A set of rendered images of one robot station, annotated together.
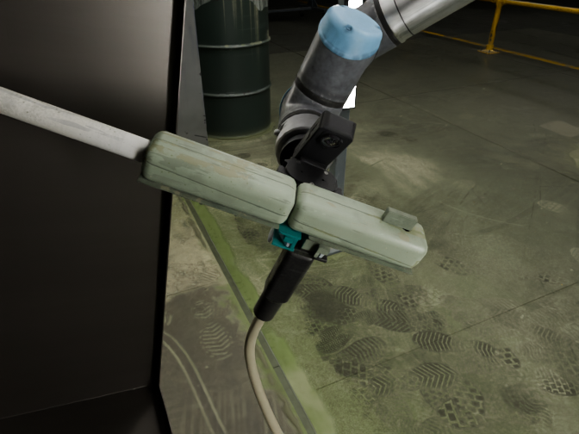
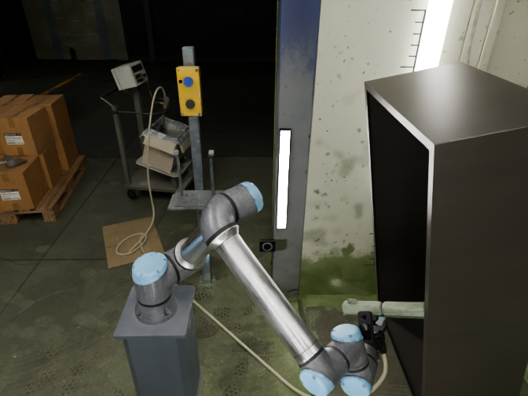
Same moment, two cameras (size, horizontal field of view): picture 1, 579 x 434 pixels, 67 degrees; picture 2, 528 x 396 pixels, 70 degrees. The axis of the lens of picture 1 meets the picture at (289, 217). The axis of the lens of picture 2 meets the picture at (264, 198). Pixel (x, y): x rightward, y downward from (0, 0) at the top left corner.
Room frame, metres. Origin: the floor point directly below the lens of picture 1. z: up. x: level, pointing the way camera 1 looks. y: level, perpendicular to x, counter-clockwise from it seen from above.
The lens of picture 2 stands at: (1.52, -0.02, 1.95)
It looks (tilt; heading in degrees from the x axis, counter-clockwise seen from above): 30 degrees down; 203
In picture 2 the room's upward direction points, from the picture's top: 1 degrees clockwise
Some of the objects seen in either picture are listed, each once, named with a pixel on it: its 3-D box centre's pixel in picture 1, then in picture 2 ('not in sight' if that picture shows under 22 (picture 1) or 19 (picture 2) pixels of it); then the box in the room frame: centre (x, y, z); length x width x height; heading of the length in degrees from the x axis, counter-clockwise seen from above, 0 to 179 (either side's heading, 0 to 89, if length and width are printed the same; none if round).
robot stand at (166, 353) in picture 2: not in sight; (165, 354); (0.56, -0.95, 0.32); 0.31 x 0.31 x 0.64; 25
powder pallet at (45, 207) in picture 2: not in sight; (31, 186); (-0.70, -3.57, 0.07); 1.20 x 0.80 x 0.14; 32
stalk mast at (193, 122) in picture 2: not in sight; (199, 183); (-0.28, -1.23, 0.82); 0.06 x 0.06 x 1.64; 25
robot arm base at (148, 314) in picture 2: not in sight; (155, 300); (0.56, -0.95, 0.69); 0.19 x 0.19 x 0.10
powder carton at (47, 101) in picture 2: not in sight; (47, 116); (-1.11, -3.61, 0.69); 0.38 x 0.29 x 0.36; 30
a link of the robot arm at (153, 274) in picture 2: not in sight; (153, 276); (0.56, -0.95, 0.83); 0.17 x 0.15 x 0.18; 160
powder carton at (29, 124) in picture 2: not in sight; (26, 130); (-0.74, -3.45, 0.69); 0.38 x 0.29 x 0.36; 27
